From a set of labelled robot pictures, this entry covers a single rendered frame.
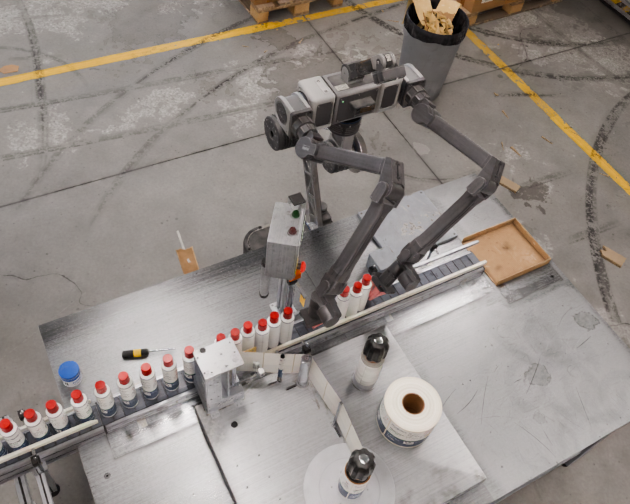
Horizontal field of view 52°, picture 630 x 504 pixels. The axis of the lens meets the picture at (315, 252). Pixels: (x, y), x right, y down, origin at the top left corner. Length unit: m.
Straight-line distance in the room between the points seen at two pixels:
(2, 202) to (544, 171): 3.52
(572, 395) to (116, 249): 2.52
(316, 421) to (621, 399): 1.21
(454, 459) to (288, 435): 0.58
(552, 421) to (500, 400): 0.20
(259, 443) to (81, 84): 3.28
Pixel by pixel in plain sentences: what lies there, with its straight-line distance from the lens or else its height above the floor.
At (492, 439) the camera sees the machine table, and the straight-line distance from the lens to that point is 2.53.
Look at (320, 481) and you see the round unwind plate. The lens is 2.26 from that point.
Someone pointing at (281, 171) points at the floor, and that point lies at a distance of 4.24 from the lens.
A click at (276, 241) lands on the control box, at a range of 1.98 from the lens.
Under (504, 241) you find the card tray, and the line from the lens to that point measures 3.05.
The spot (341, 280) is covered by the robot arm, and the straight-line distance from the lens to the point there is 2.14.
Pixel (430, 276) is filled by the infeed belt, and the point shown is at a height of 0.88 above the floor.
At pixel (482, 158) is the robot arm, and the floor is 1.50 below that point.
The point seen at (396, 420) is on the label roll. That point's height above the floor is 1.03.
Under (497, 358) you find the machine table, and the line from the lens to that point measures 2.69.
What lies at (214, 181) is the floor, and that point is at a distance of 4.16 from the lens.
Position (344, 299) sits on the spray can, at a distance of 2.40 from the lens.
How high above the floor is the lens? 3.03
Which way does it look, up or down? 52 degrees down
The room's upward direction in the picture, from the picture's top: 10 degrees clockwise
